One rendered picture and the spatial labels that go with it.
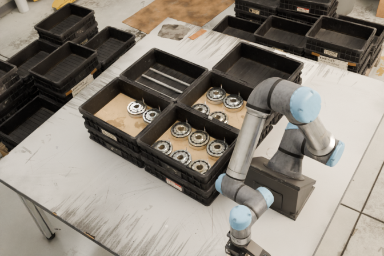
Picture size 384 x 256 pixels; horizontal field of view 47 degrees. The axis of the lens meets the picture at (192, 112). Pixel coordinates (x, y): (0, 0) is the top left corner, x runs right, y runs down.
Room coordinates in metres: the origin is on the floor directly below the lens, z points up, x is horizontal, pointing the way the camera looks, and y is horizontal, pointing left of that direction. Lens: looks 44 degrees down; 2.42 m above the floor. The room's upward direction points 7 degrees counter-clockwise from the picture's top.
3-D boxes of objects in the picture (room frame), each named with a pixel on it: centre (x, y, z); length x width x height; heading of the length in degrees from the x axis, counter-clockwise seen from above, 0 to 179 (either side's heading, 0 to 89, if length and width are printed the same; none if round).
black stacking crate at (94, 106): (1.64, 0.33, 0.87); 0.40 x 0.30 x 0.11; 48
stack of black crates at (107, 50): (2.86, 0.60, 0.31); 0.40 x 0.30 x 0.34; 141
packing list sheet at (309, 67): (2.06, -0.60, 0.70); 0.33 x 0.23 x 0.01; 51
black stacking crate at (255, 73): (1.82, -0.37, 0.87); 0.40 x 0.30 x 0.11; 48
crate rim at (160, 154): (1.37, 0.03, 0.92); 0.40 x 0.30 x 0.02; 48
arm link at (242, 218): (0.83, -0.12, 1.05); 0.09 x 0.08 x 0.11; 131
